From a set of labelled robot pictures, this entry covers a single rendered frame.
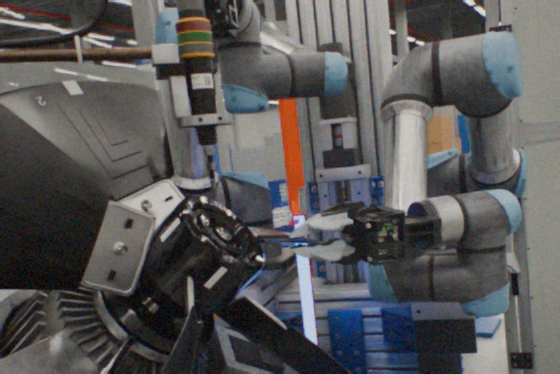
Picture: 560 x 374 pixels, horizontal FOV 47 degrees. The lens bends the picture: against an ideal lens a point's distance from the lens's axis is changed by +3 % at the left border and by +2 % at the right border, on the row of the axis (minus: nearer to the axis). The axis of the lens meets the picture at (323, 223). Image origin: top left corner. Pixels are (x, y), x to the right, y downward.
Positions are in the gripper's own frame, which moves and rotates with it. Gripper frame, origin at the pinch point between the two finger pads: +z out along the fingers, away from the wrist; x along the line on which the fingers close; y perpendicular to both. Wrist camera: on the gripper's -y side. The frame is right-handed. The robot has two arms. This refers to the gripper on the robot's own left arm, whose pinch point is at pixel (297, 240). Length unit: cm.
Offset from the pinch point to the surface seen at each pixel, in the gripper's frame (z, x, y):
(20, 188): 32.7, -13.8, 19.5
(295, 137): -140, 17, -384
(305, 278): -8.9, 13.1, -22.2
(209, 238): 15.8, -6.1, 16.5
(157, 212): 19.5, -7.7, 6.0
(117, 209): 24.5, -10.1, 14.8
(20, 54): 31.4, -26.5, 1.1
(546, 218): -138, 34, -104
